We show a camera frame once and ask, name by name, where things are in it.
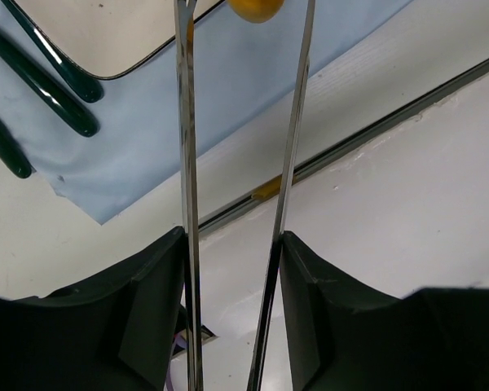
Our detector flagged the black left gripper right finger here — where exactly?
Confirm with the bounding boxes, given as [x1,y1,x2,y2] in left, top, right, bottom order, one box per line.
[280,232,489,390]

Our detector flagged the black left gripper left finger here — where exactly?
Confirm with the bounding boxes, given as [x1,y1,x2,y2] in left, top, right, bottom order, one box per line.
[0,227,186,390]

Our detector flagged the yellow clip on rail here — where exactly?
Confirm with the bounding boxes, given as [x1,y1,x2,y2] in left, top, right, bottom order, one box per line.
[251,176,282,201]

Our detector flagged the light blue cloth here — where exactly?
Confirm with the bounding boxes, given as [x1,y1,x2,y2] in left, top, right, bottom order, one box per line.
[0,0,416,226]

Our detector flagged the gold knife green handle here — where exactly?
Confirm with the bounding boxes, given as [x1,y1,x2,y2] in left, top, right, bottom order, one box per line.
[0,33,100,138]

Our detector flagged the gold fork green handle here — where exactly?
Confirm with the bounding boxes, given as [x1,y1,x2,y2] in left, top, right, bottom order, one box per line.
[0,120,33,179]

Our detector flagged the yellow glazed donut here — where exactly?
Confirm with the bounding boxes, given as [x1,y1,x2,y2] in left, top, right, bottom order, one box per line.
[227,0,284,24]

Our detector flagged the gold spoon green handle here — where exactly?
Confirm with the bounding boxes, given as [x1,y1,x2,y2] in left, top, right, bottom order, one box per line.
[2,0,104,103]

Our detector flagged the metal table rail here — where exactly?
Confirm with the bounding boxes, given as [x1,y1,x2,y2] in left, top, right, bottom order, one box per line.
[200,58,489,237]

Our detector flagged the stainless steel tongs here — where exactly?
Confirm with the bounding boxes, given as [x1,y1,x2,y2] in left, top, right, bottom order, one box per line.
[174,1,316,390]

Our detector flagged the white rectangular plate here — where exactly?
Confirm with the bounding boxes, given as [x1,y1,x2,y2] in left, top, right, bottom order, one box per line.
[12,0,224,81]

